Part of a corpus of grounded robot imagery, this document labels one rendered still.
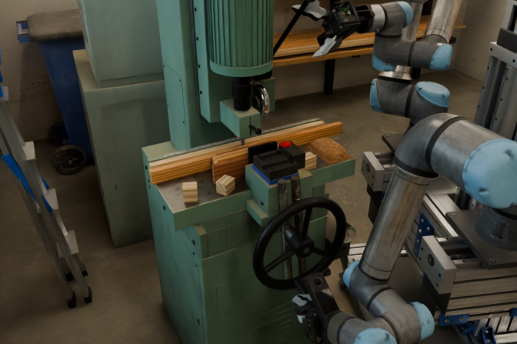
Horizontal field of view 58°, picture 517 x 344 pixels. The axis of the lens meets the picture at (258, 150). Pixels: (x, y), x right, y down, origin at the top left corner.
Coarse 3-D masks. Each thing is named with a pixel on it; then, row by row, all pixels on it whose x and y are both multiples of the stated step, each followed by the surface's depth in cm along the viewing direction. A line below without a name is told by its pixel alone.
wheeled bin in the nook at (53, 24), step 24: (24, 24) 289; (48, 24) 268; (72, 24) 269; (48, 48) 266; (72, 48) 272; (48, 72) 274; (72, 72) 279; (72, 96) 286; (72, 120) 294; (72, 144) 302; (72, 168) 306
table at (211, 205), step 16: (304, 144) 154; (320, 160) 144; (352, 160) 145; (192, 176) 136; (208, 176) 136; (320, 176) 141; (336, 176) 145; (160, 192) 129; (176, 192) 129; (208, 192) 129; (240, 192) 129; (176, 208) 123; (192, 208) 123; (208, 208) 126; (224, 208) 128; (240, 208) 131; (256, 208) 128; (176, 224) 123; (192, 224) 126
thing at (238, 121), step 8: (224, 104) 140; (232, 104) 140; (224, 112) 141; (232, 112) 135; (240, 112) 135; (248, 112) 135; (256, 112) 135; (224, 120) 143; (232, 120) 137; (240, 120) 133; (248, 120) 134; (256, 120) 135; (232, 128) 138; (240, 128) 134; (248, 128) 135; (240, 136) 135; (248, 136) 137
